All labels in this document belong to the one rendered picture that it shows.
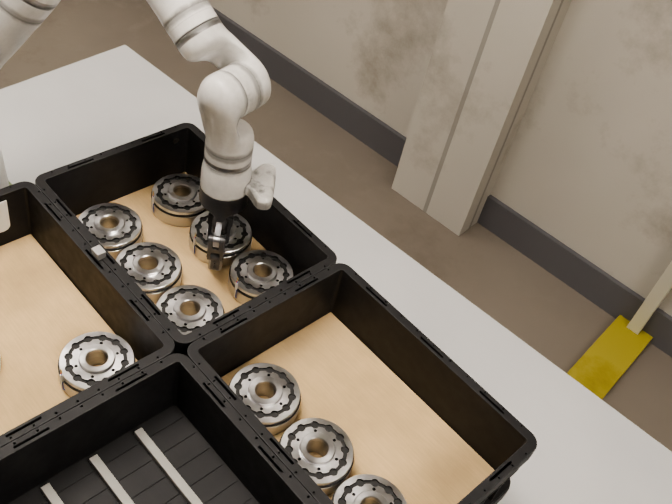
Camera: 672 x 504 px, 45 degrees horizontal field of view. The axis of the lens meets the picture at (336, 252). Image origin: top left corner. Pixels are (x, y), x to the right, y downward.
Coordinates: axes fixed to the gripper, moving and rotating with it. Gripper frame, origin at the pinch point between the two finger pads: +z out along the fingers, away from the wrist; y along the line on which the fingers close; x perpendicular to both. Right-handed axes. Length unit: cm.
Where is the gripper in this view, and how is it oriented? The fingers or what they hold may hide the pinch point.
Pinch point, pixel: (218, 249)
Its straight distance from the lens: 134.9
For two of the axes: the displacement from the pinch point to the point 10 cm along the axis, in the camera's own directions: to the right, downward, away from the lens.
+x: 9.8, 1.5, 1.0
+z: -1.8, 6.9, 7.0
